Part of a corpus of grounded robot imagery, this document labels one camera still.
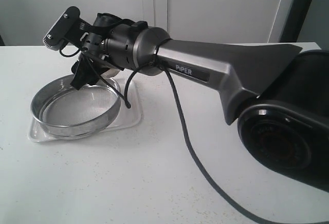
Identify round stainless steel sieve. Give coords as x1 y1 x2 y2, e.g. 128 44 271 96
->
28 75 121 142

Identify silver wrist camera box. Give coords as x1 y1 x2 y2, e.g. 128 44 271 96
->
43 6 80 51

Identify stainless steel cup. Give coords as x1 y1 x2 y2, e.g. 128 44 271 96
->
100 66 121 79

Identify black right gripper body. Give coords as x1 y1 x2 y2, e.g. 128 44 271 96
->
65 12 121 58

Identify white cabinet doors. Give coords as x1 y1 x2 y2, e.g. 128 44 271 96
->
1 0 293 45

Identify white plastic tray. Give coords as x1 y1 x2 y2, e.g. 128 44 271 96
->
27 81 142 142

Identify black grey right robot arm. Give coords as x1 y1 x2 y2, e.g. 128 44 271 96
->
63 9 328 191

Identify dark vertical post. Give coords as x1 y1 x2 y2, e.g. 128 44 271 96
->
279 0 312 43

